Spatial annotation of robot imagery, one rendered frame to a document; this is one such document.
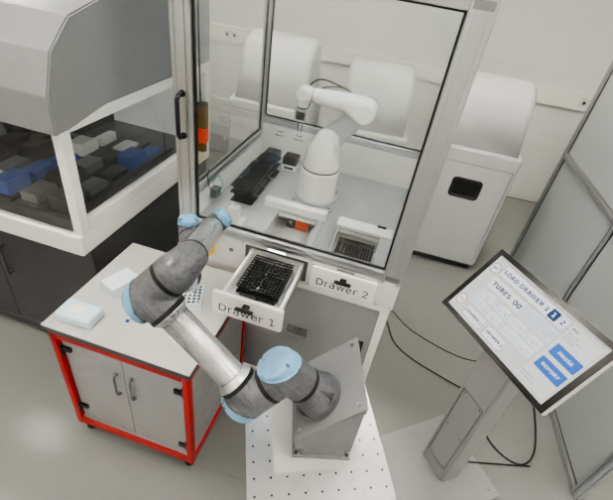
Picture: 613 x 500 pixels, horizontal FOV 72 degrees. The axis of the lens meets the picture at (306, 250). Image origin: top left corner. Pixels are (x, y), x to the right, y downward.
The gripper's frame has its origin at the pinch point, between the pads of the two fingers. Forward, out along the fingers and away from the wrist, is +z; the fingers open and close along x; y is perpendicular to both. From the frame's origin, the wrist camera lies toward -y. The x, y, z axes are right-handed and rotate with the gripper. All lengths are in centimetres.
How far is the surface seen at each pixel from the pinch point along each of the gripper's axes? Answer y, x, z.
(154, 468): -34, 14, 81
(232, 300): -14.8, -18.1, -9.9
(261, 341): 16, -33, 50
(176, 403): -32.7, 2.0, 31.1
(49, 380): 13, 77, 81
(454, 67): -3, -81, -99
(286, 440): -63, -38, 5
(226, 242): 22.5, -13.2, -9.4
